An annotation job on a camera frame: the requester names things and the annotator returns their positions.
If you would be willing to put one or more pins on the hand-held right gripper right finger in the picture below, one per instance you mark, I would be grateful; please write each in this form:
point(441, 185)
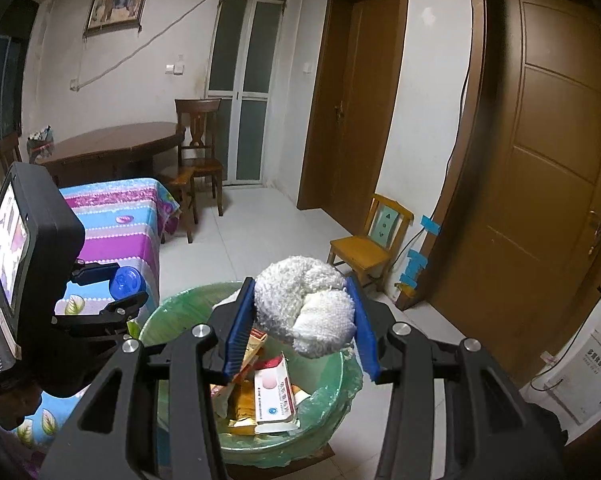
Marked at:
point(366, 332)

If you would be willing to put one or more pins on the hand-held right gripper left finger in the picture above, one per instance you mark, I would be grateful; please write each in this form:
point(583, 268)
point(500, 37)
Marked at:
point(238, 340)

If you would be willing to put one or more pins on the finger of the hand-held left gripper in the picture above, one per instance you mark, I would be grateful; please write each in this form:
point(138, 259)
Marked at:
point(110, 312)
point(95, 273)

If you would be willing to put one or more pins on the blue bottle cap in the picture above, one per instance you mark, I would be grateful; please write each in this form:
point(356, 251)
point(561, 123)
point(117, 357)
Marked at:
point(127, 282)

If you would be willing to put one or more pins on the gold cigarette carton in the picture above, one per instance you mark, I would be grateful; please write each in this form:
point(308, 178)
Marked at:
point(243, 405)

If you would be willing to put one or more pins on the white medicine box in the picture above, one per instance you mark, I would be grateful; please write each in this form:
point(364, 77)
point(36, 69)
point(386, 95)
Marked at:
point(275, 395)

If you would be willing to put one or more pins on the white fluffy towel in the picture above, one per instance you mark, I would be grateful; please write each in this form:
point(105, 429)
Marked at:
point(305, 305)

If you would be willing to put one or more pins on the green lined trash bin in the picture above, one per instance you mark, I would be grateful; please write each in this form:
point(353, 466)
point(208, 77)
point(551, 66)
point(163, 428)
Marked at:
point(330, 390)

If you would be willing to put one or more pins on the small yellow wooden chair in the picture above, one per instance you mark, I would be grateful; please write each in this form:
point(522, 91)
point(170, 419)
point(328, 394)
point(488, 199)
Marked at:
point(365, 252)

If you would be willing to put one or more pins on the blue tape piece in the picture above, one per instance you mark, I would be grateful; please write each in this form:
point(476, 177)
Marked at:
point(414, 266)
point(431, 224)

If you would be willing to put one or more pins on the brown wooden chair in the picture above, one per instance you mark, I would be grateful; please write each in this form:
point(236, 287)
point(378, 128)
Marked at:
point(179, 177)
point(10, 152)
point(199, 130)

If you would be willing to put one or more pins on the basket with clutter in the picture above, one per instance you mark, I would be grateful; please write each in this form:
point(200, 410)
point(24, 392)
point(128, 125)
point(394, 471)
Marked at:
point(40, 141)

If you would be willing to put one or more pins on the dark wooden dining table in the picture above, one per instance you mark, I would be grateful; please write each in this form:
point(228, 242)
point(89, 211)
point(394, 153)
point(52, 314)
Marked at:
point(110, 142)

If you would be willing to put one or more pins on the white cardboard box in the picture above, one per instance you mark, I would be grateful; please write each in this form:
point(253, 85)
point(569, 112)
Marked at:
point(592, 375)

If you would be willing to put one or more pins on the white glass double door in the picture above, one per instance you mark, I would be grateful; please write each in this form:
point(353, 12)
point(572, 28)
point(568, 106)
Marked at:
point(240, 90)

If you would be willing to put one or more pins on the large brown panel door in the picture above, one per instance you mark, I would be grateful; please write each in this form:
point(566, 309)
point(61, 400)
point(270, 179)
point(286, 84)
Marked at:
point(545, 160)

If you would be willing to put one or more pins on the dark wall window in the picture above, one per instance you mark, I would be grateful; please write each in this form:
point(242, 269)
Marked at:
point(3, 85)

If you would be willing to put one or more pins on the white light switch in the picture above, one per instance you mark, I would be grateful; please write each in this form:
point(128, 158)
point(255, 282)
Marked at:
point(176, 66)

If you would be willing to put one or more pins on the brown door with frame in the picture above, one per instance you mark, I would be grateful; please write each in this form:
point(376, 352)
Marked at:
point(353, 95)

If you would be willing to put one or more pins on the framed wall picture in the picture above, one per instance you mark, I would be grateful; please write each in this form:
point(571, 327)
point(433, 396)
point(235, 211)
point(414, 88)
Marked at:
point(118, 7)

